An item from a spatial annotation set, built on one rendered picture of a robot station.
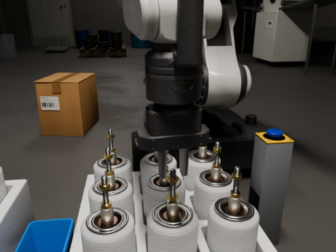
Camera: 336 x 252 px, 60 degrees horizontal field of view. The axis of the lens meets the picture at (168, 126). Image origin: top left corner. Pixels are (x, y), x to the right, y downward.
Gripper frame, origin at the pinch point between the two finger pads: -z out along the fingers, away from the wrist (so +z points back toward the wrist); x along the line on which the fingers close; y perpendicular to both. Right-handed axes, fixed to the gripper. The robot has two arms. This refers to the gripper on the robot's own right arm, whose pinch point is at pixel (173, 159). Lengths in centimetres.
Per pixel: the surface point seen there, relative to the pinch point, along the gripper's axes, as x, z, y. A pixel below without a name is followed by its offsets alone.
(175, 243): -0.7, -13.8, -4.7
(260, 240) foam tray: 17.2, -18.4, -2.9
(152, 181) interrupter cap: -1.4, -11.0, 12.1
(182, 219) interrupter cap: 1.2, -11.0, -2.2
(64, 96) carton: -27, -14, 114
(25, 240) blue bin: -30.5, -25.7, 17.8
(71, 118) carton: -25, -27, 113
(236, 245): 10.3, -15.6, -5.9
